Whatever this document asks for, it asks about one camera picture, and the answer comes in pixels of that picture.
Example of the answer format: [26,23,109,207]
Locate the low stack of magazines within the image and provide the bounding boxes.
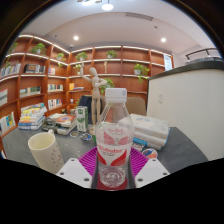
[41,112,78,136]

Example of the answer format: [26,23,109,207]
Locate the flat round red coaster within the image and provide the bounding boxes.
[96,178,129,192]

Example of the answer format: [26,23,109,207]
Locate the stack of colourful books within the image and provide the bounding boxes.
[17,105,48,131]

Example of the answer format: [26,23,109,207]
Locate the dark jacket on chair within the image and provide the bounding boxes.
[78,94,103,125]

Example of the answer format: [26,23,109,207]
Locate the round ceiling lights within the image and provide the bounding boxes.
[72,0,168,44]

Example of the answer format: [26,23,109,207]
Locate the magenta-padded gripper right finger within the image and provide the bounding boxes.
[129,147,171,189]

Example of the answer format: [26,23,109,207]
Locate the wooden artist mannequin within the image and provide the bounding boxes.
[79,63,108,127]

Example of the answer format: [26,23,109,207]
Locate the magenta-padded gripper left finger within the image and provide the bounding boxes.
[55,147,99,189]

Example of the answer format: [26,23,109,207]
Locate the white counter with dark top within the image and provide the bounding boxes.
[146,59,224,161]

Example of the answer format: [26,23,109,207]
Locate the wooden shelf unit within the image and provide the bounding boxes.
[0,34,174,134]

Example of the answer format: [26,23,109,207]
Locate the clear plastic water bottle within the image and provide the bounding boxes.
[95,87,135,189]

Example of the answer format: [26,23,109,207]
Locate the staircase with metal railing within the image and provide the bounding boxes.
[184,47,223,64]

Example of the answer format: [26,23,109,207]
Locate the cream ceramic mug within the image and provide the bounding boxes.
[27,129,65,175]

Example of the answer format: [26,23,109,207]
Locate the tan upholstered chair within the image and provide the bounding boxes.
[124,96,148,117]

